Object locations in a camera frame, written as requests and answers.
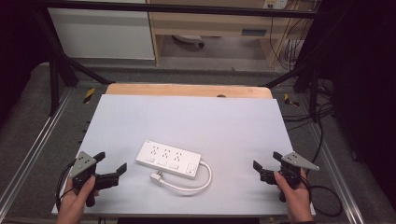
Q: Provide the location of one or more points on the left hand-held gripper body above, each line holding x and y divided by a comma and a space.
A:
81, 165

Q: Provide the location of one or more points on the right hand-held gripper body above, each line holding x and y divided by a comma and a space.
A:
294, 161

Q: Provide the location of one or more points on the white plug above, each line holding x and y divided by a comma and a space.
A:
155, 178

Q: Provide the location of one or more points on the white power strip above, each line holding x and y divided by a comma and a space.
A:
168, 158

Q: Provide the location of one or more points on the person's left hand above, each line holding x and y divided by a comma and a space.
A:
73, 202

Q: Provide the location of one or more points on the person's right hand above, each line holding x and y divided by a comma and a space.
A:
297, 202

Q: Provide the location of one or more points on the yellow black tape strip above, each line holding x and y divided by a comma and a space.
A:
88, 95
291, 100

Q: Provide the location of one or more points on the black metal stand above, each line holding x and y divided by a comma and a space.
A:
54, 87
313, 93

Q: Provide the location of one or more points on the white table board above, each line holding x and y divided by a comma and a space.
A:
186, 124

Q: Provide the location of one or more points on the wooden table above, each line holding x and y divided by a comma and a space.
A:
186, 90

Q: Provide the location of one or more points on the black curtain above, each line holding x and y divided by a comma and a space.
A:
367, 77
15, 46

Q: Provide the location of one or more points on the white cabinet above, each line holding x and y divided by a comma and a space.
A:
102, 34

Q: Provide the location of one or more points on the office chair base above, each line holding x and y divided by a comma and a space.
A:
190, 39

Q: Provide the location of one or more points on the light wooden desk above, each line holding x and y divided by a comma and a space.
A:
202, 21

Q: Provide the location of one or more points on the black metal crossbar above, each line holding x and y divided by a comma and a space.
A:
186, 9

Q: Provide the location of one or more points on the aluminium floor rail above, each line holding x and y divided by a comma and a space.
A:
35, 149
339, 183

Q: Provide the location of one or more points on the white wall outlet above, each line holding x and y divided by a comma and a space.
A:
275, 3

